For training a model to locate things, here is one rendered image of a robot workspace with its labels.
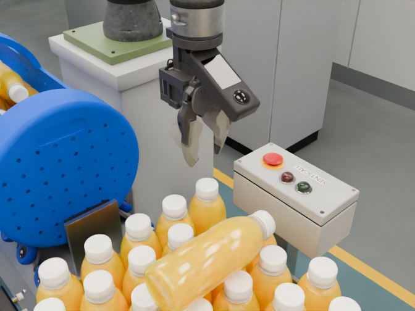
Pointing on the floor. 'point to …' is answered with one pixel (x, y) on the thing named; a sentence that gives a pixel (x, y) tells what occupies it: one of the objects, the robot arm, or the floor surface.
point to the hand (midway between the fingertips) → (207, 155)
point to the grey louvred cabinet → (267, 63)
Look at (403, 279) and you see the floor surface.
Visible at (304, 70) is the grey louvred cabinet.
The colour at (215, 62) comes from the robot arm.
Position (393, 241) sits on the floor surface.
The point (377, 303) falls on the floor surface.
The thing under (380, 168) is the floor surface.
